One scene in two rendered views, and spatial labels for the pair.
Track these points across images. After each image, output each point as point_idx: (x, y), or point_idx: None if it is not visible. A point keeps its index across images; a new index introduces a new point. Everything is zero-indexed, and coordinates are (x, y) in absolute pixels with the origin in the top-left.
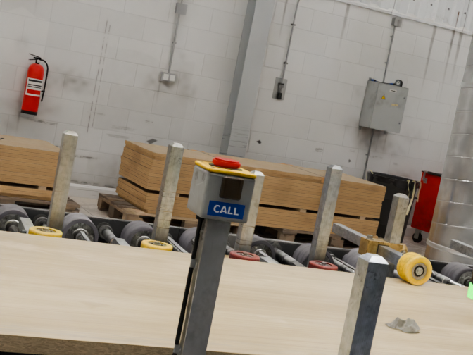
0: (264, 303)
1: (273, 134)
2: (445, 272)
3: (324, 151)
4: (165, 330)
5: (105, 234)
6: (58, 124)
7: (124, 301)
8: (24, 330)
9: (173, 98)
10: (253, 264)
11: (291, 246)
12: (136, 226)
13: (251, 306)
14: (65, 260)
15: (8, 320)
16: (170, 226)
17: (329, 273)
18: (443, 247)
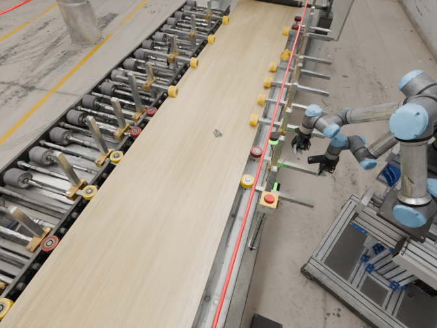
0: (190, 161)
1: None
2: (137, 56)
3: None
4: (213, 209)
5: (50, 146)
6: None
7: (183, 207)
8: (209, 256)
9: None
10: (145, 135)
11: (95, 87)
12: (59, 134)
13: (192, 166)
14: (132, 203)
15: (199, 256)
16: (58, 118)
17: (160, 115)
18: (68, 4)
